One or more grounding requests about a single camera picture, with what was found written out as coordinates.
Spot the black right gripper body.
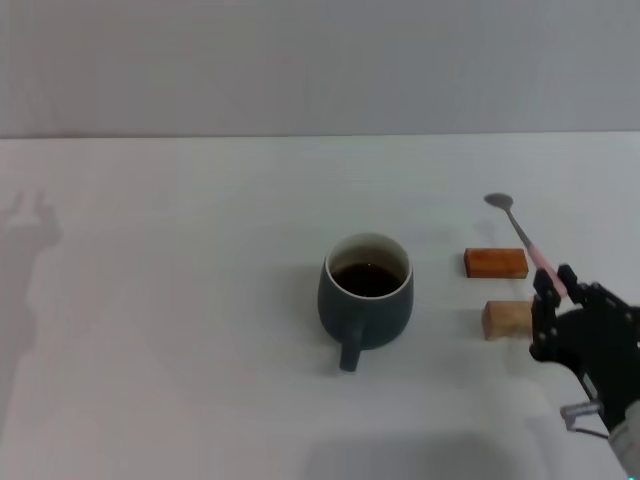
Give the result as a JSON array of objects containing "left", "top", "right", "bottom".
[{"left": 529, "top": 308, "right": 640, "bottom": 431}]

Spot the pink handled metal spoon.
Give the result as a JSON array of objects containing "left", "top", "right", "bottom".
[{"left": 483, "top": 193, "right": 569, "bottom": 301}]

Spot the dark grey ceramic coffee cup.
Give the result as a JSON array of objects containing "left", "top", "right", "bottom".
[{"left": 316, "top": 231, "right": 415, "bottom": 374}]

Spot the light wooden spoon rest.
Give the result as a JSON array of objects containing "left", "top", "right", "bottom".
[{"left": 481, "top": 299, "right": 536, "bottom": 342}]

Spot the reddish brown wooden block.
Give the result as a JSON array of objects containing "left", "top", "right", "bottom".
[{"left": 463, "top": 247, "right": 530, "bottom": 280}]

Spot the dark cable with silver connectors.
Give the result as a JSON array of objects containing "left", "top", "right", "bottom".
[{"left": 559, "top": 401, "right": 614, "bottom": 441}]

